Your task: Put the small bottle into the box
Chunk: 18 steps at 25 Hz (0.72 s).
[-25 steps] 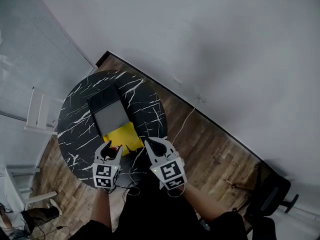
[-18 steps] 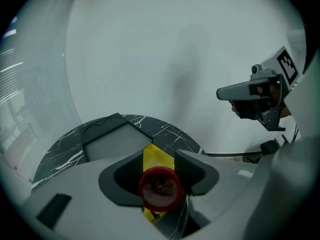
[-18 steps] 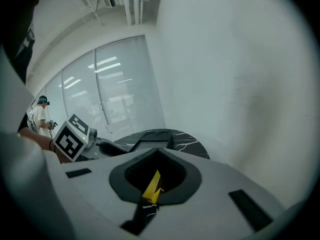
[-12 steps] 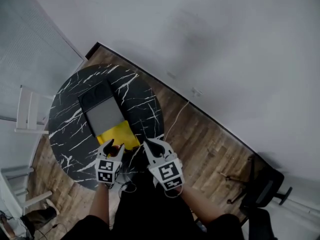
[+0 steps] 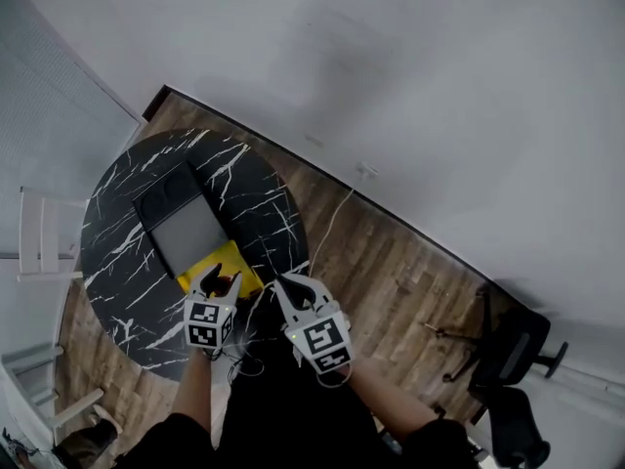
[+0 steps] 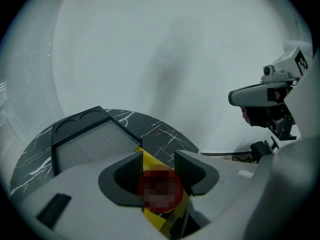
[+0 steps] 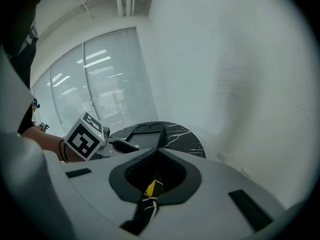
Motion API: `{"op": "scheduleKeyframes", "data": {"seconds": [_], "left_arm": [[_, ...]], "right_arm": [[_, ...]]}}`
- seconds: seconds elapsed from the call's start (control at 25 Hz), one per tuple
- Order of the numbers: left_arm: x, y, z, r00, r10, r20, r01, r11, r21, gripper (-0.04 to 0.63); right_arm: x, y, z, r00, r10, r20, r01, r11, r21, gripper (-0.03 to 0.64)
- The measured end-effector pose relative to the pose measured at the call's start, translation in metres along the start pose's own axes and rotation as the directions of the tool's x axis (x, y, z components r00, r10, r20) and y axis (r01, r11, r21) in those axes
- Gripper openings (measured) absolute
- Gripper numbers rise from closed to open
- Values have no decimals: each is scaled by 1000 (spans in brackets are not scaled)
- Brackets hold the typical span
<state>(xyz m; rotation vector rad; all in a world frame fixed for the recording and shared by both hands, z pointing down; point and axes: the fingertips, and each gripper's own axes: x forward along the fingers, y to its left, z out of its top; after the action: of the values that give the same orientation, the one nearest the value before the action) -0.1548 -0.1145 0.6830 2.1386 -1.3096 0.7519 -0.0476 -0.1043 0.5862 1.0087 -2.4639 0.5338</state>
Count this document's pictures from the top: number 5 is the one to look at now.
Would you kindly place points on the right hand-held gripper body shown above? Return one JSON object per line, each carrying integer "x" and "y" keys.
{"x": 320, "y": 340}

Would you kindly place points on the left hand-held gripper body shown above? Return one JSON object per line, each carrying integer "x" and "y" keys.
{"x": 207, "y": 323}

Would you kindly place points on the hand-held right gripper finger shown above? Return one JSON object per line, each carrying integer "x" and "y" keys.
{"x": 290, "y": 303}
{"x": 320, "y": 296}

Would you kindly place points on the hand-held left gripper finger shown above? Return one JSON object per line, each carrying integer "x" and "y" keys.
{"x": 235, "y": 288}
{"x": 207, "y": 281}

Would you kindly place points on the yellow tray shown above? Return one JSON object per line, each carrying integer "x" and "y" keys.
{"x": 234, "y": 264}

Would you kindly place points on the person's left forearm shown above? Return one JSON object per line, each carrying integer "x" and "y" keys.
{"x": 195, "y": 389}

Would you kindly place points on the person's right forearm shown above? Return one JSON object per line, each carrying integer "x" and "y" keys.
{"x": 386, "y": 403}

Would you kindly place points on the black and grey case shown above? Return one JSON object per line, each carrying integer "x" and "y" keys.
{"x": 183, "y": 218}

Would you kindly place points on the person's black clothing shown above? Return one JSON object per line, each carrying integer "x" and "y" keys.
{"x": 293, "y": 423}

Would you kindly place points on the brown bag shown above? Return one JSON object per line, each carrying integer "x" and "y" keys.
{"x": 88, "y": 438}

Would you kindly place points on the white chair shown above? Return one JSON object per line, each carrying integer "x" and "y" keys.
{"x": 44, "y": 232}

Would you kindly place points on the black office chair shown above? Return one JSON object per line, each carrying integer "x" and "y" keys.
{"x": 512, "y": 359}

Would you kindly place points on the white furniture frame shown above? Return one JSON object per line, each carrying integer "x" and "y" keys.
{"x": 34, "y": 379}

